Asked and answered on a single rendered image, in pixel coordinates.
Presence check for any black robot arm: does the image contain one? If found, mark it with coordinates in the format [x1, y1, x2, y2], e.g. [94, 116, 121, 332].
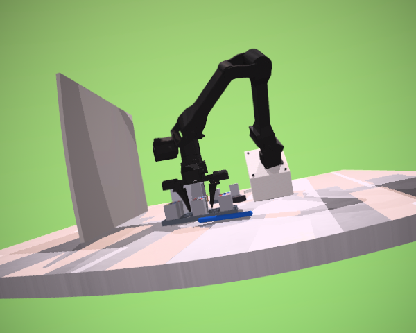
[153, 49, 284, 184]

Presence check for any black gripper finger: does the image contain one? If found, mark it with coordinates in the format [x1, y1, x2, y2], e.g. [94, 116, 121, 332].
[172, 188, 191, 212]
[209, 182, 220, 208]

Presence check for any blue rod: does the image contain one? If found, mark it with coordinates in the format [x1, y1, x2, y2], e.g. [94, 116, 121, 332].
[198, 211, 253, 223]

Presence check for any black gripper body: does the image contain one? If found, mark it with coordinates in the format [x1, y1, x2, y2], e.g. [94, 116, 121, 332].
[162, 154, 229, 191]

